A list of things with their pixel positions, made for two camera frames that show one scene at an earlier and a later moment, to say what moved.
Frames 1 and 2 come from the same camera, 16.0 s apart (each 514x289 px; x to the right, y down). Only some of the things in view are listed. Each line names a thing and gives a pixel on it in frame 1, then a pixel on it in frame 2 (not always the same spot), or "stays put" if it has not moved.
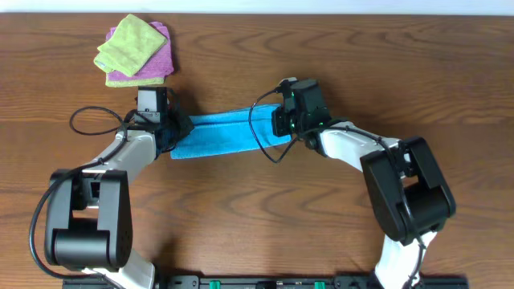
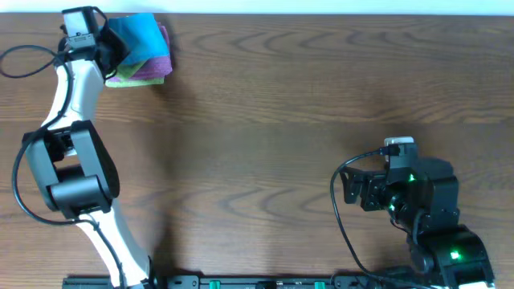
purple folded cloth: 160,66 stays put
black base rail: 271,282 stays put
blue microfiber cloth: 230,132 -> 143,35
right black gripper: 279,128 -> 352,188
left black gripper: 181,126 -> 107,50
